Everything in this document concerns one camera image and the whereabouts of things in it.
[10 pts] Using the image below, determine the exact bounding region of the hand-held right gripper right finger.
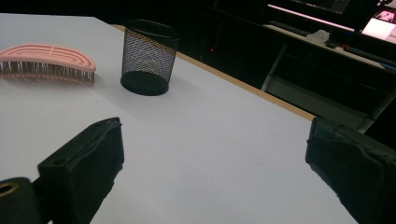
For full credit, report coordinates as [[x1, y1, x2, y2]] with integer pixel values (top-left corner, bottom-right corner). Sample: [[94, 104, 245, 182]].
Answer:
[[305, 117, 396, 224]]

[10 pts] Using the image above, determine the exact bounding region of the pink hairbrush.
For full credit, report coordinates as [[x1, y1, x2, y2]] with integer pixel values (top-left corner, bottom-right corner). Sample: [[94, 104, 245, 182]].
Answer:
[[0, 43, 97, 86]]

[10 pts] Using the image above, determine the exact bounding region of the white metal desk frame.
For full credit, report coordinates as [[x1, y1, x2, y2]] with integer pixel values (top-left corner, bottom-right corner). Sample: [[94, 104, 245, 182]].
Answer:
[[261, 24, 396, 133]]

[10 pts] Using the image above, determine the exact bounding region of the black mesh pen holder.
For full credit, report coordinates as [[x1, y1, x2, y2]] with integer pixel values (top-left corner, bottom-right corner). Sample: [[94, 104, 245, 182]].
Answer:
[[120, 18, 181, 97]]

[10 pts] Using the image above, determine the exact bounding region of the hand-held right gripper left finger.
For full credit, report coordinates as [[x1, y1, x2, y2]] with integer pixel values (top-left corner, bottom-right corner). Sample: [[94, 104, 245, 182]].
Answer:
[[37, 117, 125, 224]]

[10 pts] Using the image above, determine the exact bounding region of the dark keyboard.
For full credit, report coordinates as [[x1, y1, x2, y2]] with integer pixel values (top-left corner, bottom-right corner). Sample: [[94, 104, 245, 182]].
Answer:
[[267, 20, 312, 37]]

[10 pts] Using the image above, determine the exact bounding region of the lit monitor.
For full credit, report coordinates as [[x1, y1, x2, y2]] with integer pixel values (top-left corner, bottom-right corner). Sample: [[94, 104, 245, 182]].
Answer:
[[361, 8, 396, 45]]

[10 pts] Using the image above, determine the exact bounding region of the white crumpled object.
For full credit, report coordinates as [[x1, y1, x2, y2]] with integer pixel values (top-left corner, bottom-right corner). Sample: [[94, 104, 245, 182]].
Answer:
[[305, 29, 331, 45]]

